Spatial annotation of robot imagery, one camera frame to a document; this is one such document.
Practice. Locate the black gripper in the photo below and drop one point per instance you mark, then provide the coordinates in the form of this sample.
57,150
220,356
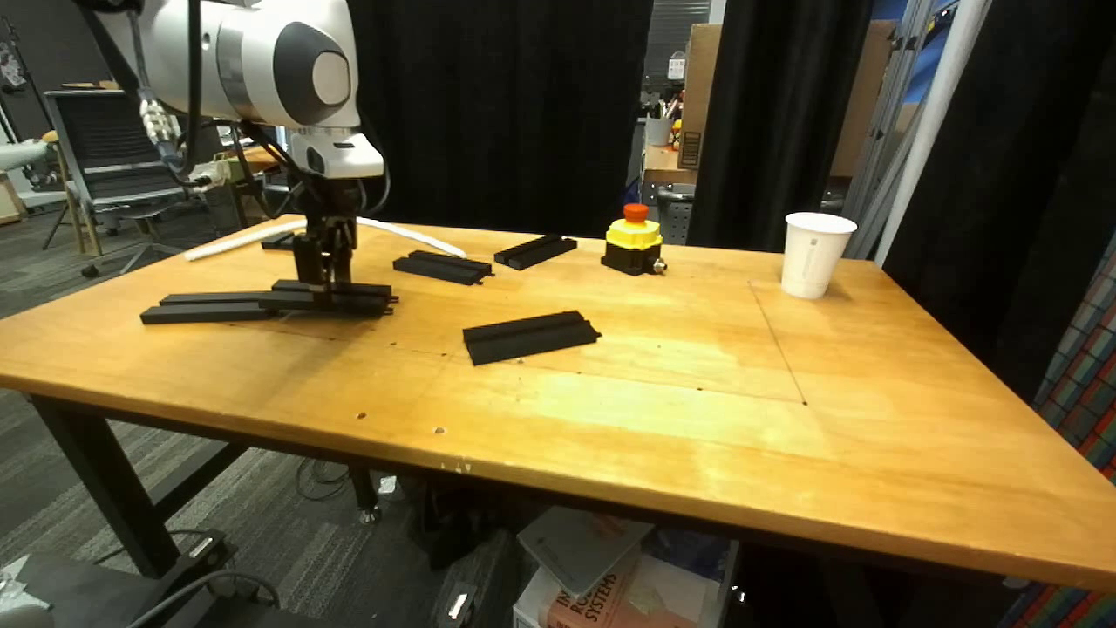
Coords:
330,238

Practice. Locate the black track piece with pegs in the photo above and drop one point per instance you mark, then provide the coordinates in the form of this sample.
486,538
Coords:
355,298

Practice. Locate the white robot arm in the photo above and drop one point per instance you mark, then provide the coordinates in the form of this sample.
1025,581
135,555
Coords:
274,63

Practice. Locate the small black block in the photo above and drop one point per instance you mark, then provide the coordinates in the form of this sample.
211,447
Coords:
282,242

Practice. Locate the black track piece angled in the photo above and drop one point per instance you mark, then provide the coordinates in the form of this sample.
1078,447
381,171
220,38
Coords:
527,335

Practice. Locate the black office chair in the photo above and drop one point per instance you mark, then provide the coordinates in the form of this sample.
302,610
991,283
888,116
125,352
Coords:
114,170

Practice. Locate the black curtain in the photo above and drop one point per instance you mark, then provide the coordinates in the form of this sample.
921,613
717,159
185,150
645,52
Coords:
505,113

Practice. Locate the yellow emergency stop button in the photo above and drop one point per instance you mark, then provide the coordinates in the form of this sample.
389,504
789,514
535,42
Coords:
638,242

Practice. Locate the black table leg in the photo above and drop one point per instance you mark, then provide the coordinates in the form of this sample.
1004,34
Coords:
114,482

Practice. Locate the boxes under table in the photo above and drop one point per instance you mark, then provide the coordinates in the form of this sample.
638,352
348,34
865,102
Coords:
622,573

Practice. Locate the white paper cup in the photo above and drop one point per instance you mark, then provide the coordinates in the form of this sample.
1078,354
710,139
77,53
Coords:
813,245

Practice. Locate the white pole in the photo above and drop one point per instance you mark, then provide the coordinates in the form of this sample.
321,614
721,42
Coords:
920,141

